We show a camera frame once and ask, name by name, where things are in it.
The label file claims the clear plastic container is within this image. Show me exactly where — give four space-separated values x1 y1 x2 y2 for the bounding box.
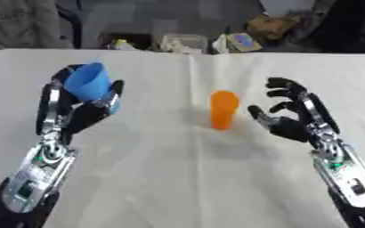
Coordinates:
158 34 211 55

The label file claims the black open box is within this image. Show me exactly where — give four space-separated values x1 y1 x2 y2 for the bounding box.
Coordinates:
96 31 157 51

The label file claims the brown crumpled paper bag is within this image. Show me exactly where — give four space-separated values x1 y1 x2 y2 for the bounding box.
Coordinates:
245 12 304 41

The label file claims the blue plastic cup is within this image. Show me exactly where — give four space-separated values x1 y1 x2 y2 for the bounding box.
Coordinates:
62 61 124 116

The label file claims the grey upholstered chair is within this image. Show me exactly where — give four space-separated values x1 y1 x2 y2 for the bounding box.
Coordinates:
0 0 85 61

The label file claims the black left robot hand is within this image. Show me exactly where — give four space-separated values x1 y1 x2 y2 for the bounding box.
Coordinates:
34 63 126 146

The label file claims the orange plastic cup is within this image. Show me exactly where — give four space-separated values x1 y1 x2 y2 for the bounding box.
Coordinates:
208 89 242 131

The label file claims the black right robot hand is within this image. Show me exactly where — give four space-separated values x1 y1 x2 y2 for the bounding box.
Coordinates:
246 77 342 150

